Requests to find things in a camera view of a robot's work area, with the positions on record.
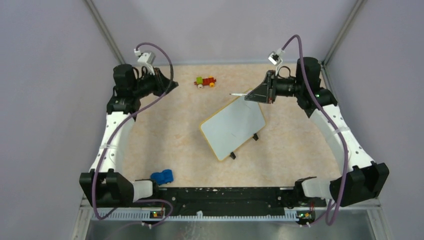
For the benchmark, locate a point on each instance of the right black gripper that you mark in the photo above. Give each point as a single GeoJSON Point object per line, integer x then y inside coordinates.
{"type": "Point", "coordinates": [264, 93]}

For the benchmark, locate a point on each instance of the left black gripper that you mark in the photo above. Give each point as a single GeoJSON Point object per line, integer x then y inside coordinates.
{"type": "Point", "coordinates": [162, 83]}

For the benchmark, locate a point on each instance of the green white marker pen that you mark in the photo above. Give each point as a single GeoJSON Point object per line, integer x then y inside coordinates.
{"type": "Point", "coordinates": [238, 94]}

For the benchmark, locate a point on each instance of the yellow framed whiteboard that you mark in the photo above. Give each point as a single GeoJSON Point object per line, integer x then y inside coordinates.
{"type": "Point", "coordinates": [231, 126]}

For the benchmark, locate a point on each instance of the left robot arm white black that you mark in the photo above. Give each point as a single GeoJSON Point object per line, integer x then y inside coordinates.
{"type": "Point", "coordinates": [103, 184]}

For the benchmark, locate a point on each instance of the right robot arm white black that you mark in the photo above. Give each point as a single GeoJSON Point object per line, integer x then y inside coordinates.
{"type": "Point", "coordinates": [364, 178]}

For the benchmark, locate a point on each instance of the blue toy car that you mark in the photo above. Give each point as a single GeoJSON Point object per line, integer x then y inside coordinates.
{"type": "Point", "coordinates": [164, 177]}

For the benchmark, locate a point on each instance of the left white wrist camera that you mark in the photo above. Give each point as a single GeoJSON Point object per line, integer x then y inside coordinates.
{"type": "Point", "coordinates": [146, 59]}

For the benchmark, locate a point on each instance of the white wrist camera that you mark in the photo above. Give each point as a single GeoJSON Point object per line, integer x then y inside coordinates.
{"type": "Point", "coordinates": [276, 58]}
{"type": "Point", "coordinates": [146, 59]}

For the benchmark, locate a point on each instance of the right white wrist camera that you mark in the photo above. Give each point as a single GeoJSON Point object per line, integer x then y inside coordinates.
{"type": "Point", "coordinates": [276, 58]}

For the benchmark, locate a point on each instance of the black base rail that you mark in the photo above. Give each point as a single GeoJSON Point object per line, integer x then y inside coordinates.
{"type": "Point", "coordinates": [229, 201]}

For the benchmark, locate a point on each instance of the white slotted cable duct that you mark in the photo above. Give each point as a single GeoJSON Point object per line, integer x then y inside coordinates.
{"type": "Point", "coordinates": [146, 215]}

